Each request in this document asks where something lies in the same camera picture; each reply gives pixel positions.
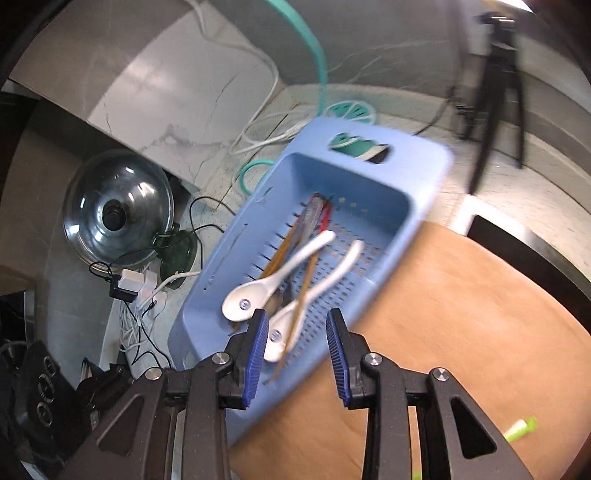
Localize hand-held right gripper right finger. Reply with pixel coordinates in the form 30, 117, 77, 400
325, 308, 536, 480

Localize plain wooden chopstick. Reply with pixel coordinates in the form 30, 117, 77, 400
264, 295, 308, 385
276, 254, 320, 367

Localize blue plastic slotted basket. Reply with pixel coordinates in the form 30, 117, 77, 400
167, 115, 455, 446

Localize teal power strip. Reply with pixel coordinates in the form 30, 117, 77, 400
323, 100, 391, 161

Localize dark green lamp base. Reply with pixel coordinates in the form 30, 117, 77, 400
154, 226, 198, 291

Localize black tripod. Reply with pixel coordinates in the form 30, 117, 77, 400
455, 11, 527, 195

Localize white power adapter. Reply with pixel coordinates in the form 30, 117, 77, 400
119, 270, 145, 296

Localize black power adapter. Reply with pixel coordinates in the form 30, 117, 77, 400
108, 277, 137, 303

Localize grey metal utensil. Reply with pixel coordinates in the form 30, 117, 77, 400
295, 194, 326, 247

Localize white cable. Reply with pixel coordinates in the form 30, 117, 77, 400
185, 0, 310, 155

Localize black cooktop with steel rim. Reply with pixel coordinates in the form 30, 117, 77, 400
450, 194, 591, 301

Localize brown mat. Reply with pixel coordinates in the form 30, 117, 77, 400
228, 222, 591, 480

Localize white power strip with plugs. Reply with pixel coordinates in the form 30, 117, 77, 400
134, 271, 201, 315

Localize tangled thin white cables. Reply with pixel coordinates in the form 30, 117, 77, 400
119, 302, 154, 357

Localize red-tipped wooden chopstick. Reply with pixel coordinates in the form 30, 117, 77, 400
263, 198, 324, 282
259, 198, 319, 280

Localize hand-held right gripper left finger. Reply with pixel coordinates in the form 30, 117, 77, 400
60, 308, 269, 480

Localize black appliance with dials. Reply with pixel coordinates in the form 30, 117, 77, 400
16, 340, 88, 467

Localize thick black cable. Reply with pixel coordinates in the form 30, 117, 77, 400
413, 85, 462, 137

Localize white ceramic spoon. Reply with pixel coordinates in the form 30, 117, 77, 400
263, 240, 365, 363
222, 229, 336, 323

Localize teal cable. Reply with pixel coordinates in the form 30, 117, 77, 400
238, 0, 329, 200

